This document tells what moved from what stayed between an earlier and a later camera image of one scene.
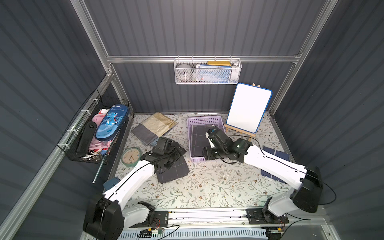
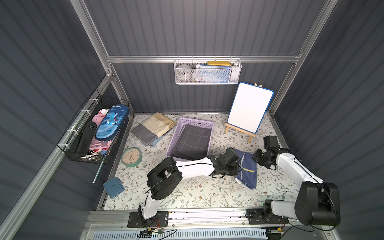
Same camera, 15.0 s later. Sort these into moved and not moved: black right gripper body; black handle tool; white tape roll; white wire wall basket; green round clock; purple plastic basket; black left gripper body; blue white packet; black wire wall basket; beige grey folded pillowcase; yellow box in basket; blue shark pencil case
Moved: black left gripper body; purple plastic basket; black right gripper body
Not moved: beige grey folded pillowcase; blue white packet; white tape roll; black wire wall basket; green round clock; black handle tool; white wire wall basket; blue shark pencil case; yellow box in basket
